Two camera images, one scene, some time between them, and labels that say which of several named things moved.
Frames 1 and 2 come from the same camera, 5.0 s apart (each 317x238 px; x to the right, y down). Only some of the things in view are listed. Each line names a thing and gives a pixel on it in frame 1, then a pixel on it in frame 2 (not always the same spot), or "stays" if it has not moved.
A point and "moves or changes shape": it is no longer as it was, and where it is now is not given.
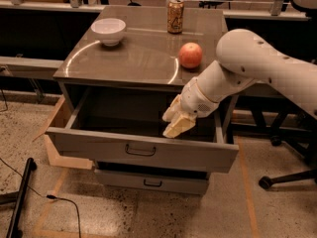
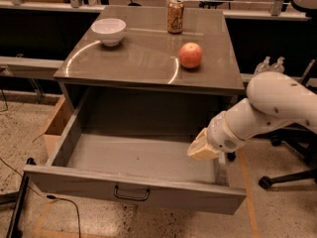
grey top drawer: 124,126 moves or changes shape
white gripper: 195,98 → 220,135
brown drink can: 175,15 stays
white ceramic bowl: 109,30 stays
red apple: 190,55 stays
